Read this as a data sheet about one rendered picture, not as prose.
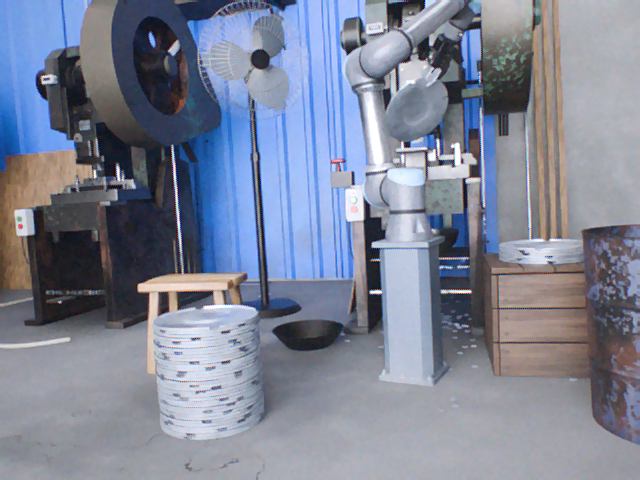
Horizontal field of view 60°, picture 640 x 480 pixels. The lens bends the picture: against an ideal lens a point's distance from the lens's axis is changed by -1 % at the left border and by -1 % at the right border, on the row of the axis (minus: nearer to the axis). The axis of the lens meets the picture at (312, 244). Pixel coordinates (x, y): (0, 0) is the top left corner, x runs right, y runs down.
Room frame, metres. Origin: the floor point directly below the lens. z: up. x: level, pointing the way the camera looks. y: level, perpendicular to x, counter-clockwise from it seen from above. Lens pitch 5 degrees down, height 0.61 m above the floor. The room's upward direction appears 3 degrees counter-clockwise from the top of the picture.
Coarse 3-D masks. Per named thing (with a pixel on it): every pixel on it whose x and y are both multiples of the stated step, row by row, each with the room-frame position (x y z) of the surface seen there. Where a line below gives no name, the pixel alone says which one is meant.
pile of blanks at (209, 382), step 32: (256, 320) 1.53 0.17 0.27; (160, 352) 1.42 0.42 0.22; (192, 352) 1.38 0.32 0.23; (224, 352) 1.40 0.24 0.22; (256, 352) 1.48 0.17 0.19; (160, 384) 1.44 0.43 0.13; (192, 384) 1.37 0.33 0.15; (224, 384) 1.39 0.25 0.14; (256, 384) 1.47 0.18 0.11; (192, 416) 1.38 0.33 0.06; (224, 416) 1.39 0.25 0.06; (256, 416) 1.46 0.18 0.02
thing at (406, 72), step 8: (400, 64) 2.51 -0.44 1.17; (408, 64) 2.50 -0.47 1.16; (416, 64) 2.49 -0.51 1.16; (424, 64) 2.48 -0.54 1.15; (400, 72) 2.52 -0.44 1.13; (408, 72) 2.50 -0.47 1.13; (416, 72) 2.49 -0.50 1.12; (400, 80) 2.52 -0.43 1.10; (408, 80) 2.51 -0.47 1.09; (400, 88) 2.52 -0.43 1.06
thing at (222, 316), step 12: (180, 312) 1.62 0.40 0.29; (192, 312) 1.61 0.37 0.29; (204, 312) 1.57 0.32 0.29; (216, 312) 1.56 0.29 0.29; (228, 312) 1.58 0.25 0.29; (240, 312) 1.57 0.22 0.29; (168, 324) 1.47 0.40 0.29; (180, 324) 1.46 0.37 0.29; (192, 324) 1.45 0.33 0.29; (204, 324) 1.44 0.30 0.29; (216, 324) 1.43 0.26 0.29; (228, 324) 1.40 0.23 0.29
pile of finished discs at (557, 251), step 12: (528, 240) 2.02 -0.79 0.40; (540, 240) 2.01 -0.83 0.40; (552, 240) 1.99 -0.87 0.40; (564, 240) 1.96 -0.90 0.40; (576, 240) 1.92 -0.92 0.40; (504, 252) 1.85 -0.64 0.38; (516, 252) 1.80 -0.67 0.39; (528, 252) 1.76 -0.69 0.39; (540, 252) 1.74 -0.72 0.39; (552, 252) 1.73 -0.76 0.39; (564, 252) 1.78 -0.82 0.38; (576, 252) 1.73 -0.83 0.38
